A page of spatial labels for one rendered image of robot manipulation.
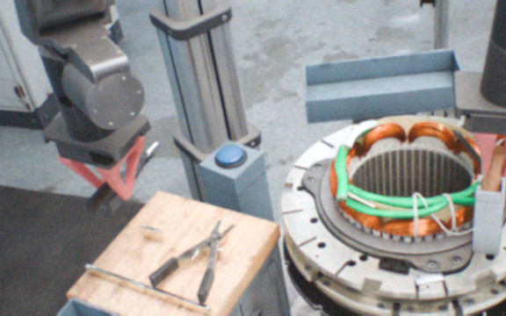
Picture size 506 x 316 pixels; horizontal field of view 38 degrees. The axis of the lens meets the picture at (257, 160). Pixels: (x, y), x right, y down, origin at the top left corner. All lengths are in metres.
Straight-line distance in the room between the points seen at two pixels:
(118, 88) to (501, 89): 0.34
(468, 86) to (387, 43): 2.64
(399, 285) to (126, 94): 0.36
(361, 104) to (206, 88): 0.26
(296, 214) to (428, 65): 0.45
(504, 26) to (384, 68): 0.59
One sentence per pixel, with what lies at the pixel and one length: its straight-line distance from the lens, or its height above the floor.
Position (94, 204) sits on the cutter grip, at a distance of 0.84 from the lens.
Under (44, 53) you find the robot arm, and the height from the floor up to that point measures 1.38.
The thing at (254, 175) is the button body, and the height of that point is 1.01.
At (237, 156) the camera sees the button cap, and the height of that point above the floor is 1.04.
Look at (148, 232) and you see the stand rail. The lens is 0.95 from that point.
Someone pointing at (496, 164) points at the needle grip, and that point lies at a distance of 0.77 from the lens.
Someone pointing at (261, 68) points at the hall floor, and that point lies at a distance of 3.28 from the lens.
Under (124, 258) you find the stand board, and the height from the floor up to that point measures 1.06.
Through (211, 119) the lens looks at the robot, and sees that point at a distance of 1.27.
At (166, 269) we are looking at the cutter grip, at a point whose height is 1.09.
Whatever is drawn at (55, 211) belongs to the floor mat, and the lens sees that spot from 2.76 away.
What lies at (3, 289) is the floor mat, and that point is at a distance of 2.56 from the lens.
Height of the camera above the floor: 1.71
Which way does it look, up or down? 38 degrees down
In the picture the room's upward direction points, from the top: 10 degrees counter-clockwise
